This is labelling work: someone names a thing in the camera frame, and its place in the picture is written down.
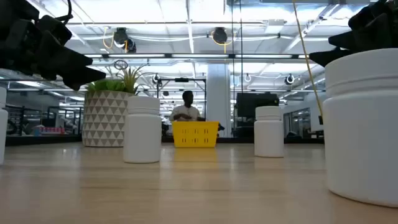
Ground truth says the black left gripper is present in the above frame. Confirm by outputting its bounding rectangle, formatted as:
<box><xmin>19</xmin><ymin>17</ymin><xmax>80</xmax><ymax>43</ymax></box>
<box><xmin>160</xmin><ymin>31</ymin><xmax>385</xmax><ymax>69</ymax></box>
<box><xmin>0</xmin><ymin>0</ymin><xmax>107</xmax><ymax>92</ymax></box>

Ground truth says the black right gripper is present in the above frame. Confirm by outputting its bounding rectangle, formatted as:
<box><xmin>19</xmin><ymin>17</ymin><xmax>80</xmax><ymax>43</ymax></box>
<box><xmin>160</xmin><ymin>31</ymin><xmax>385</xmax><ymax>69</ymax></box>
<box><xmin>308</xmin><ymin>0</ymin><xmax>398</xmax><ymax>68</ymax></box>

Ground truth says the white pill bottle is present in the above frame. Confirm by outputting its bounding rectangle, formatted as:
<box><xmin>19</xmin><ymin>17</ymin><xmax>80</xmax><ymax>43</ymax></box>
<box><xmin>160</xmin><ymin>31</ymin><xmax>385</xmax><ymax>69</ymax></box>
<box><xmin>0</xmin><ymin>86</ymin><xmax>9</xmax><ymax>166</ymax></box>
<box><xmin>322</xmin><ymin>48</ymin><xmax>398</xmax><ymax>208</ymax></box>
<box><xmin>123</xmin><ymin>95</ymin><xmax>162</xmax><ymax>164</ymax></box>
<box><xmin>254</xmin><ymin>106</ymin><xmax>285</xmax><ymax>158</ymax></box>

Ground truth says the yellow plastic basket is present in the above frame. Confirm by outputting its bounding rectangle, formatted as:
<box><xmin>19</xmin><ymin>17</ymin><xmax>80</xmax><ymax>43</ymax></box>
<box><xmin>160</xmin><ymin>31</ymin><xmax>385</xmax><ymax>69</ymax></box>
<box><xmin>171</xmin><ymin>121</ymin><xmax>220</xmax><ymax>148</ymax></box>

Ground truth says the green succulent plant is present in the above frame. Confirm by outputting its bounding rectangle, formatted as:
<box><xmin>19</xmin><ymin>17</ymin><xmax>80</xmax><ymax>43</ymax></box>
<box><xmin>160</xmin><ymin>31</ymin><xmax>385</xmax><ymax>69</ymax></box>
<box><xmin>86</xmin><ymin>63</ymin><xmax>147</xmax><ymax>96</ymax></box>

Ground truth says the white triangle-patterned plant pot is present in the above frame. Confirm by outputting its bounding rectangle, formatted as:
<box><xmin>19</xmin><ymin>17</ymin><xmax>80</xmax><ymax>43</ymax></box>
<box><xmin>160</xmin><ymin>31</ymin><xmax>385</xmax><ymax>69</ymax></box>
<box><xmin>81</xmin><ymin>90</ymin><xmax>135</xmax><ymax>147</ymax></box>

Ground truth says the black monitor screen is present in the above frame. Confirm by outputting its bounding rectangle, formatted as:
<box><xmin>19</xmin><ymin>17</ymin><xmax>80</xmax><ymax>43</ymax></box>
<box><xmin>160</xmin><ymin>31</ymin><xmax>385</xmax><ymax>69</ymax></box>
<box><xmin>235</xmin><ymin>92</ymin><xmax>280</xmax><ymax>138</ymax></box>

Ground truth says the person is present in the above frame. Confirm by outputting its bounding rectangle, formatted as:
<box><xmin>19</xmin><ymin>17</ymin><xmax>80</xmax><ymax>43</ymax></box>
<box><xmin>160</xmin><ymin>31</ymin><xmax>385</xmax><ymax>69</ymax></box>
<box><xmin>169</xmin><ymin>90</ymin><xmax>203</xmax><ymax>123</ymax></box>

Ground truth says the long yellow cable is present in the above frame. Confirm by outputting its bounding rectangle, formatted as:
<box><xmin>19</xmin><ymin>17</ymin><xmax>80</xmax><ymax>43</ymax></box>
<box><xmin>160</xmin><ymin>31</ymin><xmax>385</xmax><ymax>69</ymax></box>
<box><xmin>291</xmin><ymin>0</ymin><xmax>325</xmax><ymax>121</ymax></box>

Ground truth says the black ceiling cable reel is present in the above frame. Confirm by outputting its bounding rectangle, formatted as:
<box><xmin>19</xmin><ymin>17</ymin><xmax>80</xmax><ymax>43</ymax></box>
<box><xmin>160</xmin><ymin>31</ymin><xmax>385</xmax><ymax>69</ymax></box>
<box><xmin>211</xmin><ymin>27</ymin><xmax>229</xmax><ymax>45</ymax></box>
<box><xmin>113</xmin><ymin>27</ymin><xmax>137</xmax><ymax>54</ymax></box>

